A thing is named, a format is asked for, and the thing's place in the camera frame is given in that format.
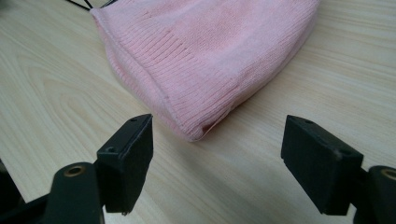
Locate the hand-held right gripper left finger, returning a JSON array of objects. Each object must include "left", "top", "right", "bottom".
[{"left": 95, "top": 113, "right": 154, "bottom": 217}]

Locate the pink knitted hat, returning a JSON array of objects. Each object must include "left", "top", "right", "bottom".
[{"left": 90, "top": 0, "right": 321, "bottom": 143}]

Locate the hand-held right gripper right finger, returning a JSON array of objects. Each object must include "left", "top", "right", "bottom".
[{"left": 280, "top": 114, "right": 364, "bottom": 217}]

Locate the black cable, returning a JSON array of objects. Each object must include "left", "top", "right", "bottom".
[{"left": 65, "top": 0, "right": 118, "bottom": 11}]

